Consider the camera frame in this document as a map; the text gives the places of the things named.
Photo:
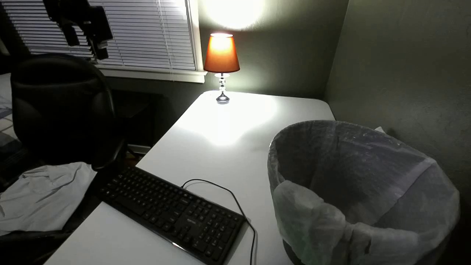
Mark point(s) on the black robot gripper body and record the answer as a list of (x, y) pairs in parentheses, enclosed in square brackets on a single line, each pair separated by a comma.
[(90, 19)]

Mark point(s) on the black computer keyboard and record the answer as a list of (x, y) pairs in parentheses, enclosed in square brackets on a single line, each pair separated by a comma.
[(201, 226)]

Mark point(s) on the white window blinds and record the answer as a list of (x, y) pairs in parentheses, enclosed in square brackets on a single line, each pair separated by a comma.
[(152, 38)]

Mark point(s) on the black office chair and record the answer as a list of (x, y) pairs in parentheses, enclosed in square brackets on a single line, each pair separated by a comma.
[(62, 112)]

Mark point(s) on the orange shade table lamp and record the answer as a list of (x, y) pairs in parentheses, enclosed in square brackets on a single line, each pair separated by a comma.
[(221, 59)]

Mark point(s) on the white cloth on chair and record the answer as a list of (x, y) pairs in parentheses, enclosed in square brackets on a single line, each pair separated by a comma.
[(45, 197)]

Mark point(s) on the trash bin with plastic liner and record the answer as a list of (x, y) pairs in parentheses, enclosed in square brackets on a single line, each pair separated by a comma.
[(348, 194)]

